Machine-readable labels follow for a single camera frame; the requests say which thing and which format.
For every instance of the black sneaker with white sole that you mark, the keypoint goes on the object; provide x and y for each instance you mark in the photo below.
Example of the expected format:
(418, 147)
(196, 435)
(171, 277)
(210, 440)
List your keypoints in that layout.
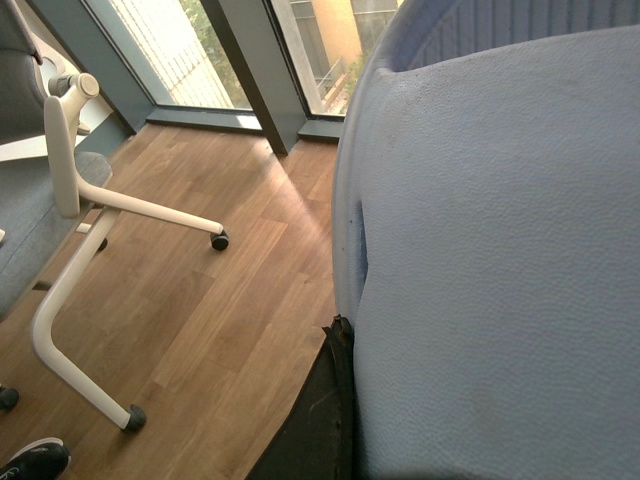
(44, 459)

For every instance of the white office chair on casters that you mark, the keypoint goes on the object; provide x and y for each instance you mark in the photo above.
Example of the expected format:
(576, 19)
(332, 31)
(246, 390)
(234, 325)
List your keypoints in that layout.
(56, 211)

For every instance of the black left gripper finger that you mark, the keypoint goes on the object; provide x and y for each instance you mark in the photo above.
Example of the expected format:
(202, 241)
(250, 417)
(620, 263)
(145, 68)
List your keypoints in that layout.
(316, 439)

